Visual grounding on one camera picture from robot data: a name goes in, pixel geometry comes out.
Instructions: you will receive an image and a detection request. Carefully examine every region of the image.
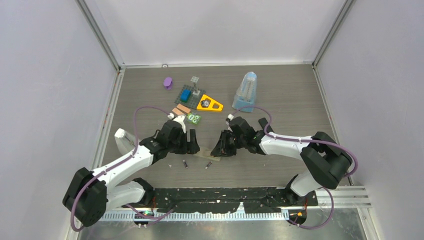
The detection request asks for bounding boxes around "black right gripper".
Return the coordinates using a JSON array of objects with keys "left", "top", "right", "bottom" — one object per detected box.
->
[{"left": 211, "top": 129, "right": 246, "bottom": 158}]

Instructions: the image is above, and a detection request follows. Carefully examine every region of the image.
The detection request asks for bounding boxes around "white remote control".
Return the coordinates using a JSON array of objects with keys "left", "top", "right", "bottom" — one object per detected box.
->
[{"left": 194, "top": 148, "right": 221, "bottom": 161}]

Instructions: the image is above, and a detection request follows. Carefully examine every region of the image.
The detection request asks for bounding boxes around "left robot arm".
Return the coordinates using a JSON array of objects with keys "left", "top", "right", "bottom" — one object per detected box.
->
[{"left": 62, "top": 120, "right": 200, "bottom": 232}]

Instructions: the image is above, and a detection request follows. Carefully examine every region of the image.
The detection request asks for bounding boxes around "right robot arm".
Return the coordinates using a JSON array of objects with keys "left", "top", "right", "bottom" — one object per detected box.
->
[{"left": 210, "top": 115, "right": 354, "bottom": 205}]

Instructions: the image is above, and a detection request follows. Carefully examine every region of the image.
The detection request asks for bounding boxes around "black remote control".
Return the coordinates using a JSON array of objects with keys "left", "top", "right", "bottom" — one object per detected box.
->
[{"left": 258, "top": 117, "right": 274, "bottom": 133}]

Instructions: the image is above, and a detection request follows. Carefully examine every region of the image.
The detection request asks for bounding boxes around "green monster toy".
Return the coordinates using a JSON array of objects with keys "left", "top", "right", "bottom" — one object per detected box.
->
[{"left": 187, "top": 113, "right": 202, "bottom": 125}]

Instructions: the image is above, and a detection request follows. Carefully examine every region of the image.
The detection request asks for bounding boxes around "yellow triangular toy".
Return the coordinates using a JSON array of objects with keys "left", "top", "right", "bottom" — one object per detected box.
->
[{"left": 196, "top": 94, "right": 224, "bottom": 112}]

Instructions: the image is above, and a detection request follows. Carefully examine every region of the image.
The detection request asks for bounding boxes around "tan wooden block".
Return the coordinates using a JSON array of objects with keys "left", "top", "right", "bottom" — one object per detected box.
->
[
  {"left": 172, "top": 107, "right": 186, "bottom": 116},
  {"left": 176, "top": 104, "right": 191, "bottom": 115}
]

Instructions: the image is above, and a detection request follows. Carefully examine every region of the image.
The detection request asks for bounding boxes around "grey building brick plate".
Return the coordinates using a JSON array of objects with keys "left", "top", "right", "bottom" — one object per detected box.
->
[{"left": 174, "top": 84, "right": 206, "bottom": 110}]

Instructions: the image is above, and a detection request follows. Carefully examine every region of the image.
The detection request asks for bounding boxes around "blue building brick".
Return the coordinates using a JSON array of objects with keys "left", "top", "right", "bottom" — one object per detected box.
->
[{"left": 179, "top": 89, "right": 192, "bottom": 103}]

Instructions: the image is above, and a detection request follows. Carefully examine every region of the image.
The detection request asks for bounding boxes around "blue translucent metronome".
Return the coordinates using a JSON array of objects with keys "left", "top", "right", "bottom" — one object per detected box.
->
[{"left": 232, "top": 71, "right": 258, "bottom": 113}]

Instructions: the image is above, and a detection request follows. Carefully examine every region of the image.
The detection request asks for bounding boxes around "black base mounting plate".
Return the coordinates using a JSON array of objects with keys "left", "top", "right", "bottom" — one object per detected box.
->
[{"left": 120, "top": 187, "right": 319, "bottom": 215}]

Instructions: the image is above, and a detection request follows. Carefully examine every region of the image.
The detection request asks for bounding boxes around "purple cap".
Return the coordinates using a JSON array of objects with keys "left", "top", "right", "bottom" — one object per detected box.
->
[{"left": 163, "top": 77, "right": 173, "bottom": 90}]

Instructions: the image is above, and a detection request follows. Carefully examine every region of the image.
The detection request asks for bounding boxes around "grey brick post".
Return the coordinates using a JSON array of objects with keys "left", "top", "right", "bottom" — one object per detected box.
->
[{"left": 190, "top": 76, "right": 201, "bottom": 97}]

